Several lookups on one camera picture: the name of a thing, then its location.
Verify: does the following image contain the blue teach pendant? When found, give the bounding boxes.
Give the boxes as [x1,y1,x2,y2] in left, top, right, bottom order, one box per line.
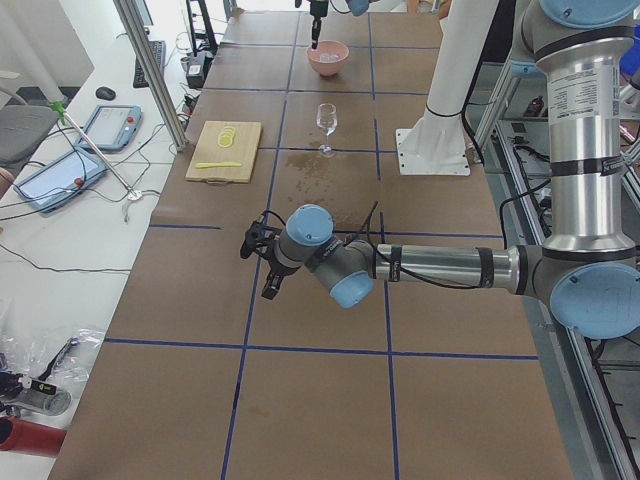
[82,104,142,152]
[13,148,107,213]

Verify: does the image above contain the yellow plastic knife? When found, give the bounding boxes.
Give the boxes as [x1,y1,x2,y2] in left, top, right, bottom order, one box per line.
[195,161,243,169]

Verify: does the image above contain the metal rod with base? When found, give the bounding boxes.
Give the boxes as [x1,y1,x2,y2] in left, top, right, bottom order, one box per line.
[48,101,143,201]

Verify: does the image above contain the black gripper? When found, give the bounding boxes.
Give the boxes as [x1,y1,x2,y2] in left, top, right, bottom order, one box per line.
[309,0,328,50]
[261,235,300,299]

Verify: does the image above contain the black box device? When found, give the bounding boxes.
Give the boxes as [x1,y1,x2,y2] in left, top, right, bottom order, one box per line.
[186,51,214,89]

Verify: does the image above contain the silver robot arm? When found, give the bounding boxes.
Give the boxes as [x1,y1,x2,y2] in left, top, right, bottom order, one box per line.
[309,0,371,50]
[241,1,639,339]

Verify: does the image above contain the clear ice cubes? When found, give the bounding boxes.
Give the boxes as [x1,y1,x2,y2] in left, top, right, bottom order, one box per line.
[319,53,341,64]

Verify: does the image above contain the clear wine glass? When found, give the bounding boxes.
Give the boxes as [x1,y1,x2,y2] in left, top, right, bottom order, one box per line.
[316,103,338,157]

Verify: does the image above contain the far blue teach pendant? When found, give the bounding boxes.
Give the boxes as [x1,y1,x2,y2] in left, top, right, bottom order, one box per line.
[82,104,142,152]

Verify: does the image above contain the wooden cutting board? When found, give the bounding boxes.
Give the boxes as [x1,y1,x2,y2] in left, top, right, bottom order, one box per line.
[185,121,262,183]

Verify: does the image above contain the grey office chair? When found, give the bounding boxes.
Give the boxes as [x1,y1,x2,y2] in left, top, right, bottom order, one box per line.
[1,87,59,167]

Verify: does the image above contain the near blue teach pendant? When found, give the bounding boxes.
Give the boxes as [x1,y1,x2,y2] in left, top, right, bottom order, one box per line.
[13,148,107,213]

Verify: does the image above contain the pink bowl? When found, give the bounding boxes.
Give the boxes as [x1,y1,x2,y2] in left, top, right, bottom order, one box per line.
[306,40,350,77]

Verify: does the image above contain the white pedestal column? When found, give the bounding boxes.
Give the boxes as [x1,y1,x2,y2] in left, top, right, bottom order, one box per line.
[396,0,499,176]

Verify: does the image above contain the black keyboard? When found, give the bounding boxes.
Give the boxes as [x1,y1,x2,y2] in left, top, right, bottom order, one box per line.
[132,39,167,89]

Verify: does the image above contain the red cylinder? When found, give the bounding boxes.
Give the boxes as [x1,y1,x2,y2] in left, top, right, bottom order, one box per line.
[1,416,66,458]

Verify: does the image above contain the aluminium frame post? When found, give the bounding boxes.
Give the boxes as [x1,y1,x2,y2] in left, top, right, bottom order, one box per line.
[113,0,188,152]

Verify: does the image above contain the black computer mouse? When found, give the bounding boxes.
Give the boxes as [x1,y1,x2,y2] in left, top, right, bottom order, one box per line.
[95,86,116,101]

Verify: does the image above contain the clear plastic bag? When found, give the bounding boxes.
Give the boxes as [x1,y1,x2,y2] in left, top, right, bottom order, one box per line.
[1,328,105,417]

